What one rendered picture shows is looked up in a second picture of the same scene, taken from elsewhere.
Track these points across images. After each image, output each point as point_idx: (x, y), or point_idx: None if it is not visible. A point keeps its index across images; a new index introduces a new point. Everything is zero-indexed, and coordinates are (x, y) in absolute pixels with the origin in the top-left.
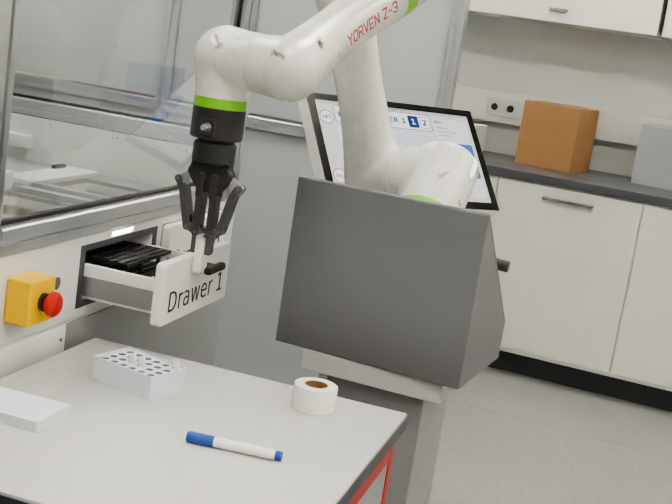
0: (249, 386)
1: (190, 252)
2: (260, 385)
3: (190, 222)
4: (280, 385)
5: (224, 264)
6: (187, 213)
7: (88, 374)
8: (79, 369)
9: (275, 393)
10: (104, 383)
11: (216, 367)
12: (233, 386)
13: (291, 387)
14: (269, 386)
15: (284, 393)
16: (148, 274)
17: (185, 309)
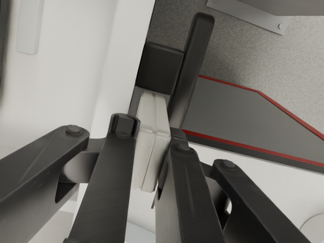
0: None
1: (104, 89)
2: (263, 190)
3: (71, 161)
4: (290, 179)
5: (212, 31)
6: (45, 223)
7: (60, 242)
8: (44, 232)
9: (281, 208)
10: None
11: (202, 149)
12: (229, 208)
13: (303, 180)
14: (275, 189)
15: (292, 204)
16: (2, 19)
17: (132, 94)
